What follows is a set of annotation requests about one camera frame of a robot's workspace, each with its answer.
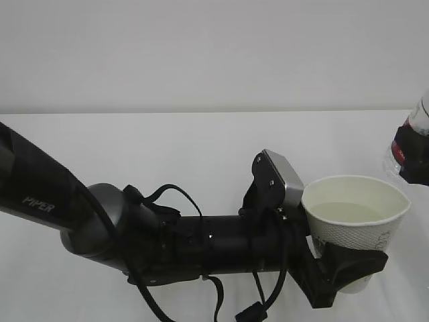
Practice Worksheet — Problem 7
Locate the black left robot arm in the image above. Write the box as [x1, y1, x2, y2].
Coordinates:
[1, 125, 387, 311]

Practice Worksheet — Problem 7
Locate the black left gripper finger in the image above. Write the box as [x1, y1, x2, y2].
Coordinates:
[321, 242, 389, 291]

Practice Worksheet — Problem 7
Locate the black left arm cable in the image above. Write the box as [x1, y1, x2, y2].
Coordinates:
[72, 183, 289, 322]

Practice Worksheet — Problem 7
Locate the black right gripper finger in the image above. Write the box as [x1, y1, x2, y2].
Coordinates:
[393, 125, 428, 186]

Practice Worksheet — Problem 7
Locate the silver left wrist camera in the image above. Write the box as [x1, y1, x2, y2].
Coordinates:
[242, 149, 304, 217]

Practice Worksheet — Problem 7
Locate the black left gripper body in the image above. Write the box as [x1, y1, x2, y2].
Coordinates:
[278, 205, 340, 309]

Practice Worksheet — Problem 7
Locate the white paper coffee cup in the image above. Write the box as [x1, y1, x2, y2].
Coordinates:
[301, 173, 412, 295]

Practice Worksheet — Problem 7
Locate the clear Nongfu Spring water bottle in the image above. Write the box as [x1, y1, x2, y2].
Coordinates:
[383, 92, 428, 186]

